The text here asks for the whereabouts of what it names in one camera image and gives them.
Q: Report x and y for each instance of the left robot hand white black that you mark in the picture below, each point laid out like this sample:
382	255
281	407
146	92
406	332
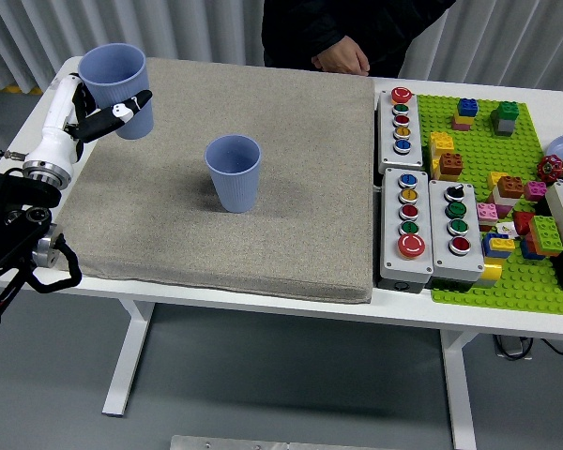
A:
56	140

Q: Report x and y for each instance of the person's hand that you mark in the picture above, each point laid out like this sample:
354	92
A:
342	56

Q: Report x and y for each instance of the blue ribbed plastic cup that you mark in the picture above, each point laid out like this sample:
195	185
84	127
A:
237	187
117	79

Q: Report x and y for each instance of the person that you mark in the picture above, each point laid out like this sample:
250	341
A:
300	28

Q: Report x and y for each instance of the grey five-button control box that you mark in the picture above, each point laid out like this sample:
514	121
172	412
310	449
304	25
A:
387	150

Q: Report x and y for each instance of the blue yellow pink brick stack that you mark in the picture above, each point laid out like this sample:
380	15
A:
467	109

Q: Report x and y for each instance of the white pleated curtain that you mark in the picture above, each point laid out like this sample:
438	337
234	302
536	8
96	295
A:
497	37

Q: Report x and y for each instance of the green building baseplate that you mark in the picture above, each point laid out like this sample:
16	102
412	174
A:
478	140

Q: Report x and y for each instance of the green grey brick stack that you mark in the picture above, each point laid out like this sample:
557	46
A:
505	117

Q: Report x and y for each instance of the grey-brown cushion mat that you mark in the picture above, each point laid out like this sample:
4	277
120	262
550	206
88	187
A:
263	211

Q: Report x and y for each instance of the brown white yellow brick stack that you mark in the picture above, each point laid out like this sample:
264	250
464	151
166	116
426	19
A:
509	185

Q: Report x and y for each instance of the grey box large red stop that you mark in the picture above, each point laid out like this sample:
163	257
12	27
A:
390	262

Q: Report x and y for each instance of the magenta brick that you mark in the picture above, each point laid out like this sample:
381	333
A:
536	190

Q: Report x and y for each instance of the red valve wheel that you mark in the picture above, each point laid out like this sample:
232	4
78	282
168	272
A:
550	169

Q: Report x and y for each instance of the white table leg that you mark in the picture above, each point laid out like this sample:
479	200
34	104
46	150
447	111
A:
460	398
122	375

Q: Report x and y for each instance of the red brick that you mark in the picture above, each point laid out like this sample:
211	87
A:
523	222

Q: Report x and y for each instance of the yellow cylinder brick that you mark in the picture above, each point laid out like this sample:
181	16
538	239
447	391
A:
490	272

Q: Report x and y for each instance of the green orange blue brick stack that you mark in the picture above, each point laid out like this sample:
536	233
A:
544	229

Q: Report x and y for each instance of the grey box black selector switch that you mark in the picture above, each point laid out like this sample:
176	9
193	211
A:
443	262

